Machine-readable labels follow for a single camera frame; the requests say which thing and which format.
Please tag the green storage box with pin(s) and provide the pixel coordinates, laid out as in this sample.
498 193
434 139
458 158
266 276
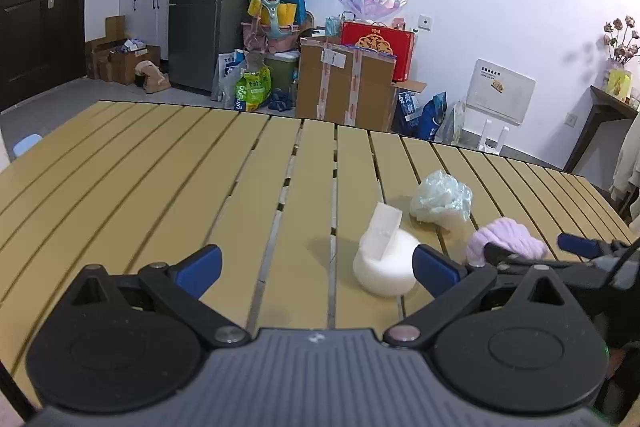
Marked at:
280 72

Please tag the dried flower bunch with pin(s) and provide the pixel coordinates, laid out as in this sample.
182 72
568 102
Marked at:
622 39

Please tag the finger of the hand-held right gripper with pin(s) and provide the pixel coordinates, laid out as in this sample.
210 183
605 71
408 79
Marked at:
515 257
580 244

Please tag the cream hoodie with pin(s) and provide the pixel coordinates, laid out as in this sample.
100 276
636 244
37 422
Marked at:
627 167

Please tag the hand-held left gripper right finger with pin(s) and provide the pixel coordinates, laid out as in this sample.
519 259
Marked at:
435 269

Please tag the clear plastic bag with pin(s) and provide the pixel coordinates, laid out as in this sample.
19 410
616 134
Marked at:
442 197

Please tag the white wall socket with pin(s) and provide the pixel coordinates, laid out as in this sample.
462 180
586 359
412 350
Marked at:
571 120
425 22

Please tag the dark brown door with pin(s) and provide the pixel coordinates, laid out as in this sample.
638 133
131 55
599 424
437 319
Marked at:
40 7

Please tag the open cardboard box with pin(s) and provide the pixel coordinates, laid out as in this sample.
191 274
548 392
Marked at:
132 67

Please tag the white panel heater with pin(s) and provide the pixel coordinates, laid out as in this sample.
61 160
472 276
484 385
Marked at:
500 89

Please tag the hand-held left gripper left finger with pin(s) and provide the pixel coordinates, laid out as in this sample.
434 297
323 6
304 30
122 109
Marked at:
197 267

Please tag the yellow vase box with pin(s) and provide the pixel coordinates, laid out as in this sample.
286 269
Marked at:
619 84

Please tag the tan slatted folding table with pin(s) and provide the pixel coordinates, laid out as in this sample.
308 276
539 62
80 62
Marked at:
150 187

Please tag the white base cabinet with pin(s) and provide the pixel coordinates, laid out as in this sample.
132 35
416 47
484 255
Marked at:
145 17

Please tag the yellow gift bag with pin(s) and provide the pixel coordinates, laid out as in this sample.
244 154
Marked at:
287 13

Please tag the red gift box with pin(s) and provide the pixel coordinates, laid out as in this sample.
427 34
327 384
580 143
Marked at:
380 47

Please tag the white foam roll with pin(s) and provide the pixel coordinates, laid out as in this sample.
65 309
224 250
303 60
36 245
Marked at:
382 262

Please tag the blue printed bag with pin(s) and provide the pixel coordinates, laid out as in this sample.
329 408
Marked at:
420 112

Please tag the translucent printed bag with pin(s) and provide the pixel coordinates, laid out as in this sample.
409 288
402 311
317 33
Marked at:
455 124

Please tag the large taped cardboard box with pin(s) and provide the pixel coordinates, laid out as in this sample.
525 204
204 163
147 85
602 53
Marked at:
340 87

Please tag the green pet food bag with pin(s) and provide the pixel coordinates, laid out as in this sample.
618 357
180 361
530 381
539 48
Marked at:
252 92

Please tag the white blue plastic bag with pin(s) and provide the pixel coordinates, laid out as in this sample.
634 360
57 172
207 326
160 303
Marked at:
227 74

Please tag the dark wooden side table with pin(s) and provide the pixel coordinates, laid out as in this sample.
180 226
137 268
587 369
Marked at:
595 127

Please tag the pink storage basket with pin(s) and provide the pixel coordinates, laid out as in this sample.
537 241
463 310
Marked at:
280 38

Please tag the light blue stool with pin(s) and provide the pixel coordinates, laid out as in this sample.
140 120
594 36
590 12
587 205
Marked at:
27 144

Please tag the lilac fuzzy cloth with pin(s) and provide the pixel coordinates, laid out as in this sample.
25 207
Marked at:
505 234

